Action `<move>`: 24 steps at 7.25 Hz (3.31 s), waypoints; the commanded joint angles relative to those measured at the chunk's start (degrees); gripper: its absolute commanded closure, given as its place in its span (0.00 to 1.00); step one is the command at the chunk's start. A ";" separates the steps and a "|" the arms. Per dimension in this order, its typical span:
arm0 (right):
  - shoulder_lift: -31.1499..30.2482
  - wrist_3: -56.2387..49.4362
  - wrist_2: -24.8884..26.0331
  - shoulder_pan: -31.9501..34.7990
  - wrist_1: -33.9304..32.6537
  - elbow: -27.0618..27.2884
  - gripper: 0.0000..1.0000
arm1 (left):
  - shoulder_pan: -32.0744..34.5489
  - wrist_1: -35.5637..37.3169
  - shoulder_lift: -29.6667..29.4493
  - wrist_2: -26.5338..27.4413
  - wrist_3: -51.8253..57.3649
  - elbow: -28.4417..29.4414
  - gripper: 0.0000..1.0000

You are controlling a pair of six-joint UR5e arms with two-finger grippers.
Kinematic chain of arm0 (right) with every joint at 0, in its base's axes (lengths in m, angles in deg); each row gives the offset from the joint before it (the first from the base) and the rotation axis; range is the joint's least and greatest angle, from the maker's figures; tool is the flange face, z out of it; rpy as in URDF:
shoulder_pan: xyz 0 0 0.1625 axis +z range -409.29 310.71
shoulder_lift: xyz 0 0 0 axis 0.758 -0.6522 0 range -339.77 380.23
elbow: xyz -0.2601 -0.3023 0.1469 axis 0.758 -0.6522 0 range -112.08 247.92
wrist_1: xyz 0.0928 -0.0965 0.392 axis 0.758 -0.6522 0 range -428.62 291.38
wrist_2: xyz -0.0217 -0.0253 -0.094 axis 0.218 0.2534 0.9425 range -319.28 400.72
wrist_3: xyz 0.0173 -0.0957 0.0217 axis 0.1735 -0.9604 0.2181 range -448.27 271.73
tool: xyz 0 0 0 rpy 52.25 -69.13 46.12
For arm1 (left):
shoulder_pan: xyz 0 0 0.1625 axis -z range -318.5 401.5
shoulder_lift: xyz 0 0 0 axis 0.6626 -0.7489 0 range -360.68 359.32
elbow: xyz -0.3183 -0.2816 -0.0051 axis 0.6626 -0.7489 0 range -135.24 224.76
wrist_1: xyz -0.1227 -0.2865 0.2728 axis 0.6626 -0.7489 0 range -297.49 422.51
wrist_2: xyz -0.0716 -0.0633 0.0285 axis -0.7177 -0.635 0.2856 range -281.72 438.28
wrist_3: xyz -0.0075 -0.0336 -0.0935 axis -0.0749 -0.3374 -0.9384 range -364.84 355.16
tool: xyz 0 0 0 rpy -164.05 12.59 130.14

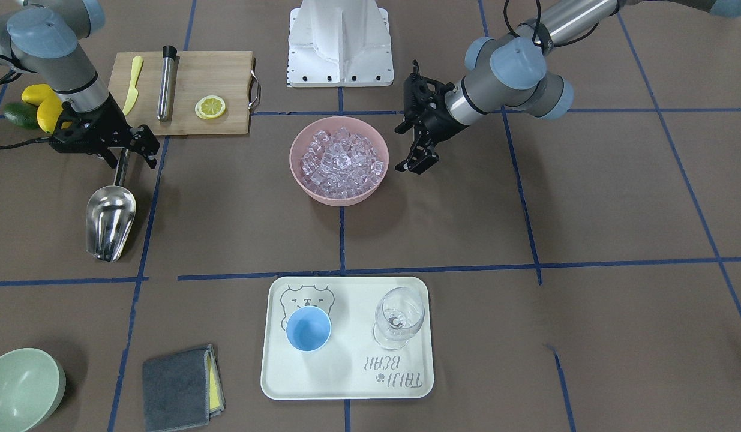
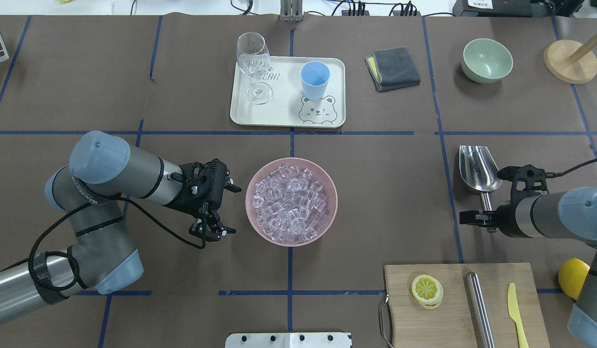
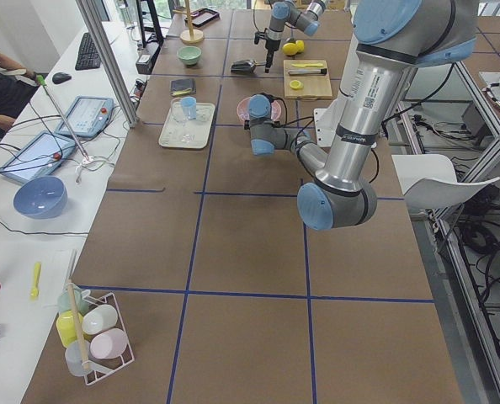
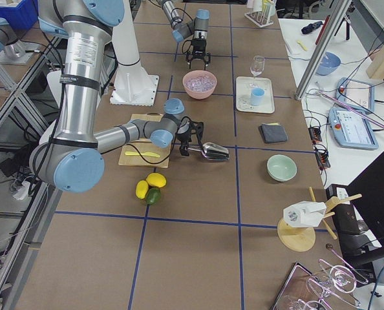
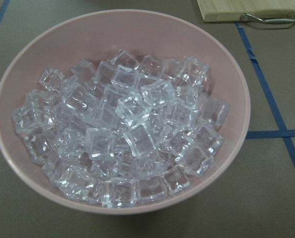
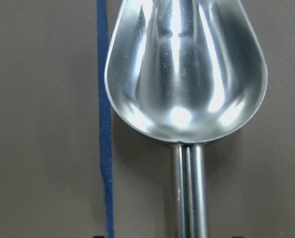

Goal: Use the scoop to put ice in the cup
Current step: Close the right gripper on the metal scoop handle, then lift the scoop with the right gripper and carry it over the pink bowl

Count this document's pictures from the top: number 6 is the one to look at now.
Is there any metal ice scoop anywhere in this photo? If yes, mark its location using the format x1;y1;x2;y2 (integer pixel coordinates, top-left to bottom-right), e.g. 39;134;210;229
104;0;268;238

